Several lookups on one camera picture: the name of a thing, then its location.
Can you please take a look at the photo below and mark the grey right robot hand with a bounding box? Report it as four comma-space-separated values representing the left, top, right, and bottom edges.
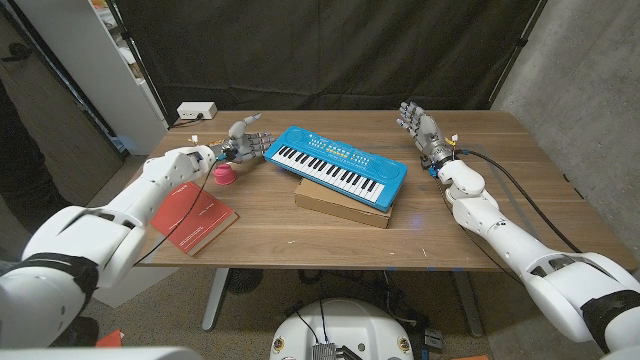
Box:
397, 101, 459, 169

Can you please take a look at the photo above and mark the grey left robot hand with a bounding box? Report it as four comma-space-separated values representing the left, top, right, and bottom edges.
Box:
219, 113, 276, 165

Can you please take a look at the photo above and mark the blue toy piano keyboard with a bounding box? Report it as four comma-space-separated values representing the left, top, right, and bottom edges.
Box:
263, 124, 409, 213

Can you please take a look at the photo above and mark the white power strip box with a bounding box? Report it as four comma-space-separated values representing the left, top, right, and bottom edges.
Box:
176, 101, 218, 121

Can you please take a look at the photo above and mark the red notebook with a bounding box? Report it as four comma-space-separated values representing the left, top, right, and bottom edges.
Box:
150, 180, 240, 257

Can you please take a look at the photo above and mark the brown flat cardboard box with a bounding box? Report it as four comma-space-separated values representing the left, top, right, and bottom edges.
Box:
293, 177, 394, 230

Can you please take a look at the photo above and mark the pink plastic cup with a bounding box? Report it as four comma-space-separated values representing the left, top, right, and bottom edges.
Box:
213, 163, 238, 187

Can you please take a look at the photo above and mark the black backdrop stand pole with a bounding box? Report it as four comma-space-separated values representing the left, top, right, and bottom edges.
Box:
487, 0, 549, 109
103, 0, 174, 126

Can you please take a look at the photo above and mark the black backdrop curtain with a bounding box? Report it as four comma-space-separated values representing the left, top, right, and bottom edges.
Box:
114, 0, 544, 126

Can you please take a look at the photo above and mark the black round floor fan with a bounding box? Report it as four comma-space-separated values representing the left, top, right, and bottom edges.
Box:
227, 268, 265, 295

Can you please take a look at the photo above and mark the grey table leg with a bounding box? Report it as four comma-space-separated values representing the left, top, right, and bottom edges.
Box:
452, 270, 485, 339
201, 268, 231, 332

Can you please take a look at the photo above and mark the white shelf cabinet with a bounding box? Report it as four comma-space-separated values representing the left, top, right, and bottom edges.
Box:
14, 0, 169, 156

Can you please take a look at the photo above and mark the white robot torso base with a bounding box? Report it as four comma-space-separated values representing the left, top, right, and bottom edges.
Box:
269, 298, 415, 360

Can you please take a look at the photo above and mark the person in dark trousers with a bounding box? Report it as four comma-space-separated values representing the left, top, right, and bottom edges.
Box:
0, 79, 71, 236

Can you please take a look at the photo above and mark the orange floor item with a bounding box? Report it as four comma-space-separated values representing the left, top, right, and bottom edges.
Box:
94, 328, 124, 349

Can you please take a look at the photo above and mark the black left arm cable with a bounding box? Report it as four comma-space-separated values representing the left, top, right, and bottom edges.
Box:
134, 159, 221, 266

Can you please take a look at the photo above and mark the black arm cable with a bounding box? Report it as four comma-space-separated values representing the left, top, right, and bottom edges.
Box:
134, 159, 221, 266
457, 148, 584, 254

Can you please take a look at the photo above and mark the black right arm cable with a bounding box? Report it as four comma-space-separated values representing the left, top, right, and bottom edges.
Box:
457, 148, 584, 254

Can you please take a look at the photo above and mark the black door handle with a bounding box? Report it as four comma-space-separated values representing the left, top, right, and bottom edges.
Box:
0, 42, 32, 64

